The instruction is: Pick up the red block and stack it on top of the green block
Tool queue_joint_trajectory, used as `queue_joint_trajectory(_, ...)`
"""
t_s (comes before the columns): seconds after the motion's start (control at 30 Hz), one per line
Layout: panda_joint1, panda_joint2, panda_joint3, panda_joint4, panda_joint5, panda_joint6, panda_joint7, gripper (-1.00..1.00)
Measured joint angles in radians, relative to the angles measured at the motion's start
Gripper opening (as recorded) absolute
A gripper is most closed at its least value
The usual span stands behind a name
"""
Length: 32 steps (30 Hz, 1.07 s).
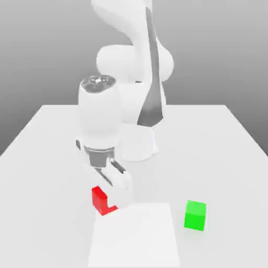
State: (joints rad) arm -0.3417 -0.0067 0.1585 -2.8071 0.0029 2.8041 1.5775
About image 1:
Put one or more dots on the small red cube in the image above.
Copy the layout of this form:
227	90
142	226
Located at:
98	199

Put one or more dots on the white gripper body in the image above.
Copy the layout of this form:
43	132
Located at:
117	180

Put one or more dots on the small green cube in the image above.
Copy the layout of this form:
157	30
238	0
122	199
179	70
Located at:
195	215

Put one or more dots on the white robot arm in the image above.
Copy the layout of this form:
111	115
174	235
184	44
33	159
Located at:
98	113

